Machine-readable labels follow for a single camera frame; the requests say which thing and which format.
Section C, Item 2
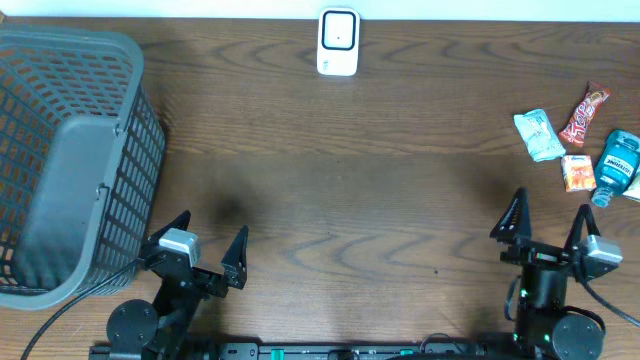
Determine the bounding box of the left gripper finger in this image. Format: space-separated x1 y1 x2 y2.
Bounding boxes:
221 225 249 290
148 210 191 244

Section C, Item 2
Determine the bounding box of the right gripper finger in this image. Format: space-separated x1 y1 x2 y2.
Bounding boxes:
489 187 532 244
564 204 600 251

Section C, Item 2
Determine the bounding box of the small orange snack box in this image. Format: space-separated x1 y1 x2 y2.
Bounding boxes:
561 155 596 192

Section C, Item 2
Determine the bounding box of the blue mouthwash bottle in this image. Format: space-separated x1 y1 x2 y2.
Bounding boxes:
591 129 639 208

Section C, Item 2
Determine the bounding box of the red chocolate bar wrapper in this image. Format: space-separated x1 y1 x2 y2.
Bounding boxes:
558 82 611 147

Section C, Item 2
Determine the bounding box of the light blue tissue pack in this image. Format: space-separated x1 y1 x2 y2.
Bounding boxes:
513 109 566 162

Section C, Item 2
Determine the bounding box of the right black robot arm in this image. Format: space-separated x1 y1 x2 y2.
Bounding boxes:
490 188 623 359

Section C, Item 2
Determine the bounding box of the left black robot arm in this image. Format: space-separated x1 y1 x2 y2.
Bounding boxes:
106 210 249 359

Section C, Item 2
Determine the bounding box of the grey plastic shopping basket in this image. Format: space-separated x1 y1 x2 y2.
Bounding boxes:
1 25 166 310

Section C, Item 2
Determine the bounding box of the left black cable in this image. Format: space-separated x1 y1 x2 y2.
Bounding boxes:
19 257 146 360

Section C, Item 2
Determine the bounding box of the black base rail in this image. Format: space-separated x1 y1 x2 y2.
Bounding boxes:
88 340 592 360

